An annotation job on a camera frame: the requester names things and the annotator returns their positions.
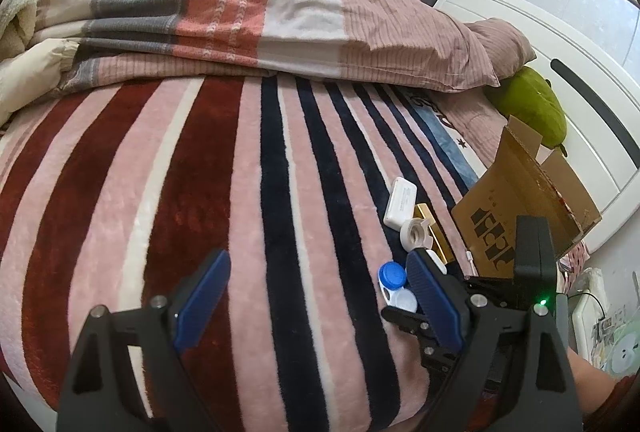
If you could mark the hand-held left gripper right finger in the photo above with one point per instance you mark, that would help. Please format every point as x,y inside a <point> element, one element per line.
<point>435,297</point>

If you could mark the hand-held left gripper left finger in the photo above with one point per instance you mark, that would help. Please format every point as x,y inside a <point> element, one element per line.
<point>200,297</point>

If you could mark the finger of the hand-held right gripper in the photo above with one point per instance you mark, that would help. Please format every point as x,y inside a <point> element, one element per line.
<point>495,284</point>
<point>405,317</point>

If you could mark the blue white contact lens case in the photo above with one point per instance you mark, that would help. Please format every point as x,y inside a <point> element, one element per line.
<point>392,277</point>

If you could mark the cardboard box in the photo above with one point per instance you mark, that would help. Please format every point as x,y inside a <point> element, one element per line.
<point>505,212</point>

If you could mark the gold rectangular box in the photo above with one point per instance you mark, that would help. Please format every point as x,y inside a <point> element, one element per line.
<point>437,234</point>

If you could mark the person's right forearm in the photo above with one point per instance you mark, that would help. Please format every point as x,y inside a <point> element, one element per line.
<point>595,387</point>

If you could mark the white round cap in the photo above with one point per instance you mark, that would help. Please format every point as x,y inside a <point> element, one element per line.
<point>417,234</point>

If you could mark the white rectangular case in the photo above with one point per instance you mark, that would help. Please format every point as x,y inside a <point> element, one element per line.
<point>400,207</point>

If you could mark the striped fleece blanket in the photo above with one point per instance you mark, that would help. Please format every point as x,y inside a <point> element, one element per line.
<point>200,162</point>

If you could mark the pink bedsheet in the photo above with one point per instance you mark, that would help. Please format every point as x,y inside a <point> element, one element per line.
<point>480,132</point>

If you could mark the green plush toy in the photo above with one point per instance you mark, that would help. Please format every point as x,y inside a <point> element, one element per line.
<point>535,104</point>

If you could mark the blue star printed cloth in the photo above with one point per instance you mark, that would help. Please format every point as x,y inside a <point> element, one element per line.
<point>440,132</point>

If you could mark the pink striped pillow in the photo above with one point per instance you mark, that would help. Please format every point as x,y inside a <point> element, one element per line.
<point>495,47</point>

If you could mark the white headboard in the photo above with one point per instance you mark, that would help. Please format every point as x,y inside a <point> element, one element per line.
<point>550,37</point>

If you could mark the plaid folded quilt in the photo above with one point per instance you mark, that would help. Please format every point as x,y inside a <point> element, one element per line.
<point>225,2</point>

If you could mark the cream fluffy blanket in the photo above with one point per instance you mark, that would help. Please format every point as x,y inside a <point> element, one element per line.
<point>20,42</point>

